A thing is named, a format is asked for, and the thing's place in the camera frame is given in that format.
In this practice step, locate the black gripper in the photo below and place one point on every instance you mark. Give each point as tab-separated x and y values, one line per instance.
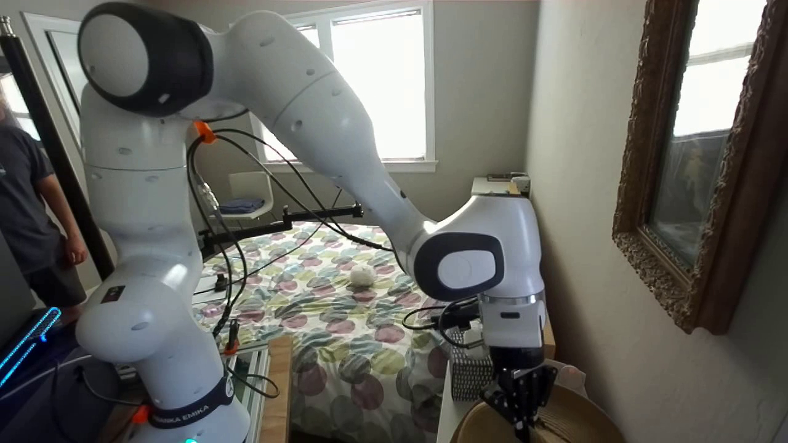
520	377

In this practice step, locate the white marble nightstand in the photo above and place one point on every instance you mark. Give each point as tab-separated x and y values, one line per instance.
453	418

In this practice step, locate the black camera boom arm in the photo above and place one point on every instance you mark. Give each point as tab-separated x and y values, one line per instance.
279	222

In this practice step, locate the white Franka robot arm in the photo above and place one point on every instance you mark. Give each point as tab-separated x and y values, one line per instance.
148	247

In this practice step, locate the person's bare hand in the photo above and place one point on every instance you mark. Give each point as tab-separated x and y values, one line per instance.
77	248

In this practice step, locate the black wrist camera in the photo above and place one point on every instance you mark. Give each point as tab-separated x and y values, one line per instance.
462	313

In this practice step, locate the blue chair cushion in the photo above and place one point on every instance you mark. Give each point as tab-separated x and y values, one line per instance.
240	205

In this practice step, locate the framed wall mirror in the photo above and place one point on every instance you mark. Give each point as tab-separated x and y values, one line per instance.
723	247

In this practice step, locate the small white ball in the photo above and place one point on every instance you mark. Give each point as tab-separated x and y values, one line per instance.
360	275

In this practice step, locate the pink salt rock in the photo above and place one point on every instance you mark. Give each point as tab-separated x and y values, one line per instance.
573	377

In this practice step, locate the person in dark shirt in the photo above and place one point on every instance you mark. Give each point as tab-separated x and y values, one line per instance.
25	205

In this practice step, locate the blue glowing light strip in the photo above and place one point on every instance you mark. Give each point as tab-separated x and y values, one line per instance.
28	344

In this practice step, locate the tan straw hat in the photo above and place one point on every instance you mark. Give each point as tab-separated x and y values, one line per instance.
576	420

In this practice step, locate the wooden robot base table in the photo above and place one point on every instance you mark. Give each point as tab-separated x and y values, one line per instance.
279	395

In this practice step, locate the floral bedspread bed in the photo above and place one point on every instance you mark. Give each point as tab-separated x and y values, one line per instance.
328	328

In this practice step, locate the white bedside cabinet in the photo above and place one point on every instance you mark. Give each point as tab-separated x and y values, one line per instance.
497	185

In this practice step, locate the white framed window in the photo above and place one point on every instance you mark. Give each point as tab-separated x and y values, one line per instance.
396	88

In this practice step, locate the grey woven tissue box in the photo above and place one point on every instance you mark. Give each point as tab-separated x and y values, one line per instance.
469	377

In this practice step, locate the white chair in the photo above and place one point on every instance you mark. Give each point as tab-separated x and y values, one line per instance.
247	189

